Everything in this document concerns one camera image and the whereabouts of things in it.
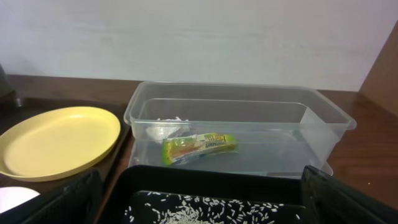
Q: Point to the white pink bowl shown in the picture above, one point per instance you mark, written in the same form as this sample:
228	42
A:
11	197

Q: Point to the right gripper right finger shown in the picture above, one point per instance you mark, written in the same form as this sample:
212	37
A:
328	200

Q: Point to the yellow plate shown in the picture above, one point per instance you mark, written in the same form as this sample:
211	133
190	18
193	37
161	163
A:
58	143

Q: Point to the green snack wrapper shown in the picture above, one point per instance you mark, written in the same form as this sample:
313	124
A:
182	150

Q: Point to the dark brown serving tray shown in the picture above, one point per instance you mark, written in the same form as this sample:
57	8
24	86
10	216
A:
13	113

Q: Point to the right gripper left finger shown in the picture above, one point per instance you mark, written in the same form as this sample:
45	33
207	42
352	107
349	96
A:
76	202

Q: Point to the white tissue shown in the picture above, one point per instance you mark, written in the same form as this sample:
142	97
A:
159	132

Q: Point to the black waste tray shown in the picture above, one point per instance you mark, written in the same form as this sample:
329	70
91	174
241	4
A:
200	183

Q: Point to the clear plastic bin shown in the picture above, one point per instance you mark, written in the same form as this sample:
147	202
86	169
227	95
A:
279	129

